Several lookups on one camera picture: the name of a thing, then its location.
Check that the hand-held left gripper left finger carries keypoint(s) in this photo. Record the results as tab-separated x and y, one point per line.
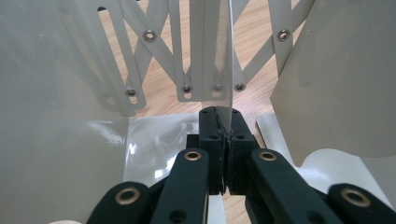
214	149

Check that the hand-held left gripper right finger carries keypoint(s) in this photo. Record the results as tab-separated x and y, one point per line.
238	149

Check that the white expandable metal bookend rack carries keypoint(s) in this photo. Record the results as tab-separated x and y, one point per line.
37	99

